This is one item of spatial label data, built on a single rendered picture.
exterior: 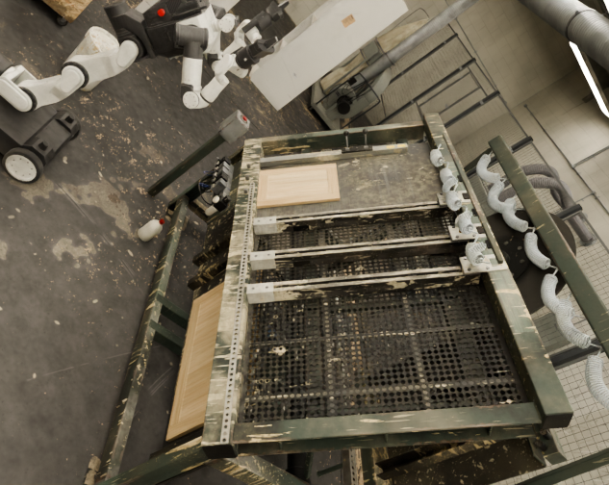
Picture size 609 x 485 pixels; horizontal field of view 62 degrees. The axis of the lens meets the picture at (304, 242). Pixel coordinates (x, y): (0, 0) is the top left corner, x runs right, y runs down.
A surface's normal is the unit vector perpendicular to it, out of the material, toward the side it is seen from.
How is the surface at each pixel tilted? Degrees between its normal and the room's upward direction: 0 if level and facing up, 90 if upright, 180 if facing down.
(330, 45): 90
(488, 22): 90
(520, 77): 90
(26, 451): 0
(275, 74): 90
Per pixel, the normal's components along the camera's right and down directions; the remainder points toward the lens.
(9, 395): 0.78, -0.48
